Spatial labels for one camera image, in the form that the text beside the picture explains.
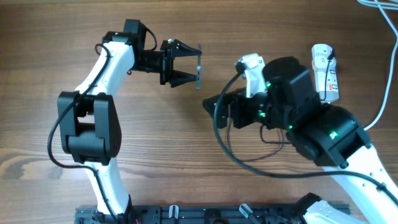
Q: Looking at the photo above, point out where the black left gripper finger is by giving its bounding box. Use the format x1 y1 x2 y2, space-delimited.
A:
169 70 198 88
171 42 202 58

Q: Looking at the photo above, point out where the blue screen smartphone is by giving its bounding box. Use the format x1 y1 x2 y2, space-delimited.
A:
196 43 202 90

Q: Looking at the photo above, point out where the black charger cable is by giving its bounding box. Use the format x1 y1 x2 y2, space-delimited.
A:
226 49 336 163

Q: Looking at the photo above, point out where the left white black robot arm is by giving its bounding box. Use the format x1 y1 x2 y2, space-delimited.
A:
53 19 202 223

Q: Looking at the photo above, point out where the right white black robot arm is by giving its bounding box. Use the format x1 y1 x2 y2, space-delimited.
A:
203 54 397 223

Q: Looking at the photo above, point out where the white power strip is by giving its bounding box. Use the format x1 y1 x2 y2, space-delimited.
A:
312 44 340 104

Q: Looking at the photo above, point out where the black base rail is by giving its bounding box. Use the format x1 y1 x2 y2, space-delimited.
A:
73 203 352 224

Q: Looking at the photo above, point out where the white power strip cable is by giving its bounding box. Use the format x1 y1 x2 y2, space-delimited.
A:
357 0 398 132

